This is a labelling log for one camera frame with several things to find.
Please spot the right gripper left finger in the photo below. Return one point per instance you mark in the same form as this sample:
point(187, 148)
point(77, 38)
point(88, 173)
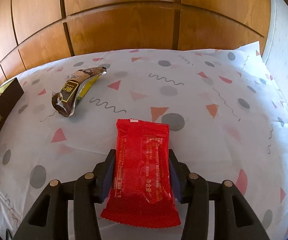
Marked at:
point(48, 216)

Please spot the red snack packet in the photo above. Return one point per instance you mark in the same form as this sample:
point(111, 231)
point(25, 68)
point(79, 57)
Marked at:
point(141, 193)

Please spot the wooden wall cabinet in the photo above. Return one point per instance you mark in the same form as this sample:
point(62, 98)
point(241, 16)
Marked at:
point(35, 32)

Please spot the dark brown chocolate packet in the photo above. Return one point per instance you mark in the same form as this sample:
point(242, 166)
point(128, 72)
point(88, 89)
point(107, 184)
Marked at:
point(75, 88)

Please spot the patterned white tablecloth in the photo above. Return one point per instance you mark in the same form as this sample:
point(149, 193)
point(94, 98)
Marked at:
point(227, 117)

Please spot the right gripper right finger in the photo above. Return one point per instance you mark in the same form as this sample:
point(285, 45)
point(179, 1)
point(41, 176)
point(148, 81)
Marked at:
point(234, 217)

